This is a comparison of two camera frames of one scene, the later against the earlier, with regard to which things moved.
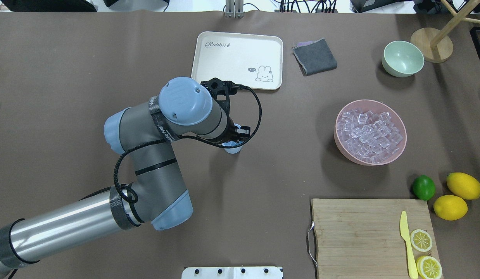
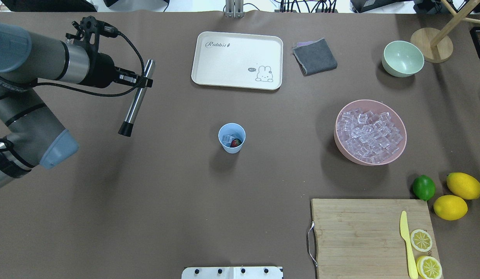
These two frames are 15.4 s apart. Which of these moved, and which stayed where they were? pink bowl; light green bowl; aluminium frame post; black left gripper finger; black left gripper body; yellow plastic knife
Moved: black left gripper finger; black left gripper body
Stayed: pink bowl; light green bowl; aluminium frame post; yellow plastic knife
